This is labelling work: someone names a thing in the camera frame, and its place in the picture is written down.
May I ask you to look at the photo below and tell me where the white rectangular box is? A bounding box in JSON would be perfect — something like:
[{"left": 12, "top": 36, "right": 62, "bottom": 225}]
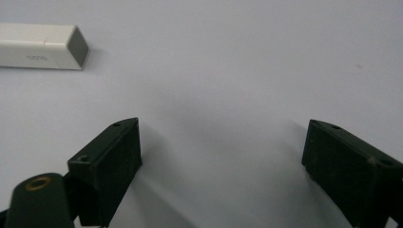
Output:
[{"left": 0, "top": 22, "right": 90, "bottom": 71}]

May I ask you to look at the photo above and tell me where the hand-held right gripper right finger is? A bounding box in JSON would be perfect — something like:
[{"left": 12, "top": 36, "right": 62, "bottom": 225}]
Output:
[{"left": 301, "top": 119, "right": 403, "bottom": 228}]

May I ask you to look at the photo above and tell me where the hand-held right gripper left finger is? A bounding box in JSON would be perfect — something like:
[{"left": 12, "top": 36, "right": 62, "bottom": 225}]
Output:
[{"left": 67, "top": 117, "right": 143, "bottom": 228}]

